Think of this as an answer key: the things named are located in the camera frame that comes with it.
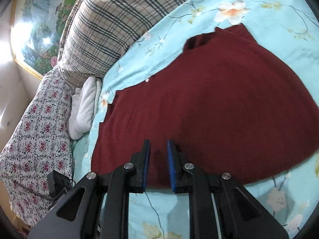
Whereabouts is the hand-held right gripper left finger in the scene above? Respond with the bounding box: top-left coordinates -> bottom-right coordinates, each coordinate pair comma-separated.
29,139 -> 151,239

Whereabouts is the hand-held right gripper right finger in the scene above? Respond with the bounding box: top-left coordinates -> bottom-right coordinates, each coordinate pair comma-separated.
167,140 -> 289,239

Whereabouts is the maroon knit sweater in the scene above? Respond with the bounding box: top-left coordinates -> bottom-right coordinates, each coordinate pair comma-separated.
91,24 -> 319,188

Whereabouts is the white pink floral quilt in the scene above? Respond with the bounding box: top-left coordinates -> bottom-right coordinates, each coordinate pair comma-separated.
0,68 -> 74,226

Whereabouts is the white textured towel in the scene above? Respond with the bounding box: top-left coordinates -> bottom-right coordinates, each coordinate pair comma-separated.
68,77 -> 102,140

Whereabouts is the plaid beige pillow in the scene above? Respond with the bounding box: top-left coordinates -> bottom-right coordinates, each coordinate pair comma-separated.
58,0 -> 221,87

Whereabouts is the light blue floral bedsheet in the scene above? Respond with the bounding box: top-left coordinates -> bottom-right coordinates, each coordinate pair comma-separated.
71,0 -> 319,239

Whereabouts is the gold framed landscape painting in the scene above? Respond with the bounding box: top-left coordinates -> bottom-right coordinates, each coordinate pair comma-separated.
12,0 -> 94,80

